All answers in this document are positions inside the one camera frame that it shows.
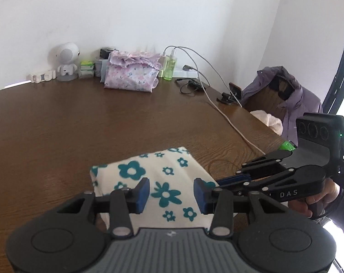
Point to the purple jacket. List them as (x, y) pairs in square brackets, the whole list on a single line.
[(297, 99)]

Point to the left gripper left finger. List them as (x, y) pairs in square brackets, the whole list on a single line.
[(141, 192)]

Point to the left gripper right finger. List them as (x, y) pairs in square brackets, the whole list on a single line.
[(205, 196)]

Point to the cream plush item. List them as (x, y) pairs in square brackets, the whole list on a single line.
[(272, 122)]

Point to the green sanitizer bottle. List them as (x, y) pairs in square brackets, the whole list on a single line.
[(170, 66)]

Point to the pink floral folded garment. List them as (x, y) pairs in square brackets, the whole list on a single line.
[(132, 71)]

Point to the black box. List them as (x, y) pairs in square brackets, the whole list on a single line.
[(105, 52)]

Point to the wooden chair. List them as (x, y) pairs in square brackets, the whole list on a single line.
[(267, 100)]

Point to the black phone on stand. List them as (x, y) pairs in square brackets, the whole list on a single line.
[(233, 97)]

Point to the small green boxes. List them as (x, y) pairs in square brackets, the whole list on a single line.
[(86, 69)]

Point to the white teal floral garment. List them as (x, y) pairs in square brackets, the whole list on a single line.
[(171, 202)]

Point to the white power strip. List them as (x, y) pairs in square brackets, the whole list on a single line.
[(44, 76)]

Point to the white robot figurine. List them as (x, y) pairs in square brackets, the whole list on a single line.
[(63, 58)]

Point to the right human hand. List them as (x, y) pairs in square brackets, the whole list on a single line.
[(329, 193)]

